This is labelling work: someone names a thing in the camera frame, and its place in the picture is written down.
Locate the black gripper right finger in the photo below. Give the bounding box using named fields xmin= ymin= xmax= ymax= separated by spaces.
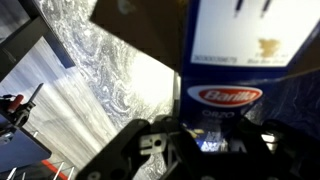
xmin=234 ymin=117 xmax=320 ymax=180

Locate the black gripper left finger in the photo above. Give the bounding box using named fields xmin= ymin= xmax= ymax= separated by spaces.
xmin=74 ymin=114 xmax=201 ymax=180

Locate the blue Barilla orzo box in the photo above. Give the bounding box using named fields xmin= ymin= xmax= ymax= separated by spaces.
xmin=89 ymin=0 xmax=320 ymax=153

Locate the red strip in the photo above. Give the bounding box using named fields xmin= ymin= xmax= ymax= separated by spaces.
xmin=40 ymin=159 xmax=70 ymax=180

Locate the blue board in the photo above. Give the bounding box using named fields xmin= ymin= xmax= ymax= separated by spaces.
xmin=0 ymin=113 xmax=53 ymax=174

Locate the tall black side panel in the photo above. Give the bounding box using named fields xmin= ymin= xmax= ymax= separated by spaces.
xmin=0 ymin=0 xmax=51 ymax=83

